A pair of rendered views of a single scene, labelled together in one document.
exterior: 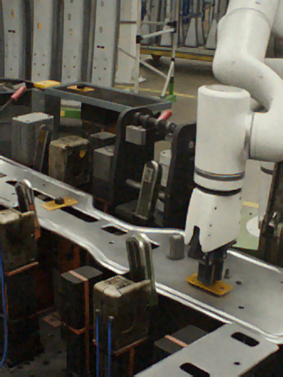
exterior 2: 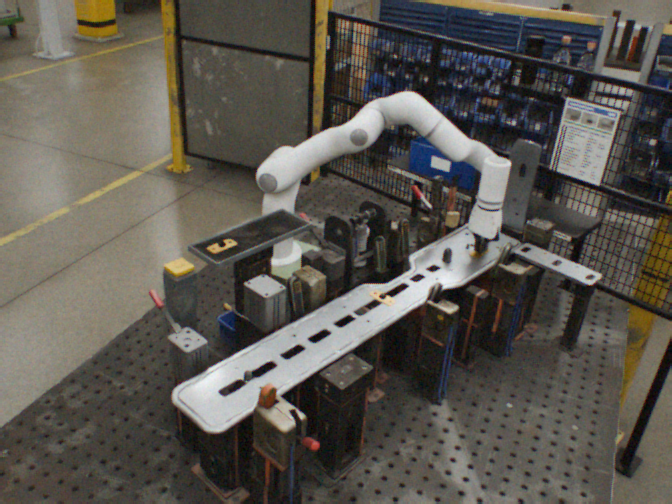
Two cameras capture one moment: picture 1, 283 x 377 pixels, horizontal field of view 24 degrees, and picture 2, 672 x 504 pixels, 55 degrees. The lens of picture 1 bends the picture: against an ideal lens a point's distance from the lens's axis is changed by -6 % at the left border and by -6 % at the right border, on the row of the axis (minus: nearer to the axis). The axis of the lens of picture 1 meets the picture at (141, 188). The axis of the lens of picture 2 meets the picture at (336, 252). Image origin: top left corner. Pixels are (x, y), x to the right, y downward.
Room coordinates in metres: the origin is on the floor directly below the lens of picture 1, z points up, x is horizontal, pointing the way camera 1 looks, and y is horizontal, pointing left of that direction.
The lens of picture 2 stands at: (1.61, 1.78, 2.09)
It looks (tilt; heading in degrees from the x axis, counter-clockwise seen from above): 30 degrees down; 267
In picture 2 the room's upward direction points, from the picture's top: 4 degrees clockwise
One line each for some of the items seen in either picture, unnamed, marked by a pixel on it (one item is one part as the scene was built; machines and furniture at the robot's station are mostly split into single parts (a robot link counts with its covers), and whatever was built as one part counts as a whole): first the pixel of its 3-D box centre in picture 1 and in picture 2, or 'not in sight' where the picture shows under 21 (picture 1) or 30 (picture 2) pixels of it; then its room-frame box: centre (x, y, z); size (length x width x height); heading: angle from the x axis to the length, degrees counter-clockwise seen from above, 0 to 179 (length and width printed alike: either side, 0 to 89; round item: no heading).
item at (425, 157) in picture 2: not in sight; (449, 159); (1.05, -0.74, 1.10); 0.30 x 0.17 x 0.13; 143
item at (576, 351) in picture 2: not in sight; (577, 314); (0.69, -0.01, 0.84); 0.11 x 0.06 x 0.29; 136
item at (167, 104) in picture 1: (104, 96); (252, 236); (1.79, 0.11, 1.16); 0.37 x 0.14 x 0.02; 46
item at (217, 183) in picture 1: (221, 175); (489, 201); (1.03, -0.13, 1.20); 0.09 x 0.08 x 0.03; 136
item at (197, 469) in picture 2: not in sight; (218, 443); (1.83, 0.63, 0.84); 0.18 x 0.06 x 0.29; 136
